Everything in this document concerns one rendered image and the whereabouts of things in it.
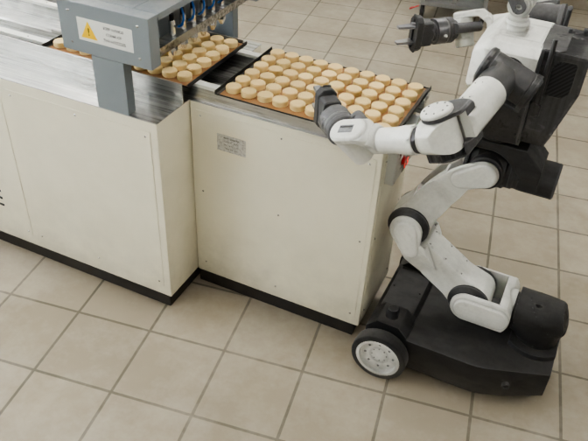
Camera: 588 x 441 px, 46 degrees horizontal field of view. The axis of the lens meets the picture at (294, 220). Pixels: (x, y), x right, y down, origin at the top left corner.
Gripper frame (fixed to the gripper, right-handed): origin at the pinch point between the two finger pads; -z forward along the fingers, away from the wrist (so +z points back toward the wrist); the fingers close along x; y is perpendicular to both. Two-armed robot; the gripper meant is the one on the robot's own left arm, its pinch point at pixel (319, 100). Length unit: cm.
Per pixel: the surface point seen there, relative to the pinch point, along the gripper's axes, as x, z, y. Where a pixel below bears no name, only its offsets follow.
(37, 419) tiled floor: -103, 4, 93
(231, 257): -82, -34, 17
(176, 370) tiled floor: -103, -3, 46
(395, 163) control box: -24.3, 1.7, -26.4
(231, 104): -17.1, -34.5, 16.5
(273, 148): -28.3, -22.5, 5.6
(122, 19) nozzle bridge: 13, -37, 48
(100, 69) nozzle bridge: -5, -45, 56
